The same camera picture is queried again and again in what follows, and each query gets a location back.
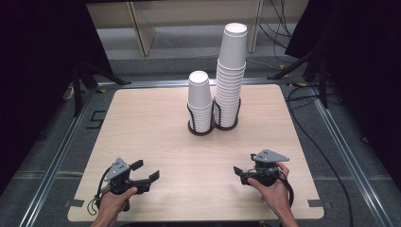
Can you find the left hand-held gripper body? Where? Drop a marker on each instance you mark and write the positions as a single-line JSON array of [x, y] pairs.
[[117, 171]]

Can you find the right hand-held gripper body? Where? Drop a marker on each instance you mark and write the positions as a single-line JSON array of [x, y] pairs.
[[266, 171]]

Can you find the black double cup holder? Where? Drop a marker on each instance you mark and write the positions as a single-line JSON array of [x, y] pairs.
[[200, 133]]

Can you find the short stack of paper cups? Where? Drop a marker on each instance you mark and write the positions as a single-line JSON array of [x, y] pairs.
[[199, 91]]

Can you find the tall stack of paper cups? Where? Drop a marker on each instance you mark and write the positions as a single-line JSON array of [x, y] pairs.
[[232, 47]]

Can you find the person's right hand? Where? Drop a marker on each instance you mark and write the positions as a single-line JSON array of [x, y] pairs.
[[275, 195]]

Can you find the person's left hand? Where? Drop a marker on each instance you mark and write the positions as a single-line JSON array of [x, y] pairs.
[[112, 203]]

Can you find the black metal stand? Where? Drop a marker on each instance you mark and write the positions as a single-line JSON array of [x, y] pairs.
[[76, 94], [322, 82]]

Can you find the dark curtain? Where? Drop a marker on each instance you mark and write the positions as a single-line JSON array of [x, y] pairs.
[[372, 78], [31, 78]]

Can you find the light wooden desk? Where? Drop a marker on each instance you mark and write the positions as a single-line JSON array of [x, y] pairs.
[[189, 12]]

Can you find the metal floor rail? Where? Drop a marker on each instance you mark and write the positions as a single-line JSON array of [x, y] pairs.
[[157, 83], [53, 165], [353, 160]]

